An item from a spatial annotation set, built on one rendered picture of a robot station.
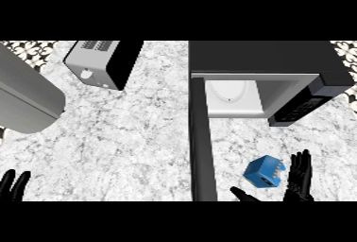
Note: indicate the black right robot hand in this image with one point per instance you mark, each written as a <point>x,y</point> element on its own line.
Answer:
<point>298,182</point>

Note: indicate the black microwave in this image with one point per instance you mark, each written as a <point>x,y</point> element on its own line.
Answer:
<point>274,72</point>

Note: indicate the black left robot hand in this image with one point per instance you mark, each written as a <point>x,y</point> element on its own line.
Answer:
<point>13,189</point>

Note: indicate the dark grey microwave door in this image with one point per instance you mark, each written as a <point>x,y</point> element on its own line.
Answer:
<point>202,141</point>

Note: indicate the blue milk carton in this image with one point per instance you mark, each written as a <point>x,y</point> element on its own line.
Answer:
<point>263,172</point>

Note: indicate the silver and black toaster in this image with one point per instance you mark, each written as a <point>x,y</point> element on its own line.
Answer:
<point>103,63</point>

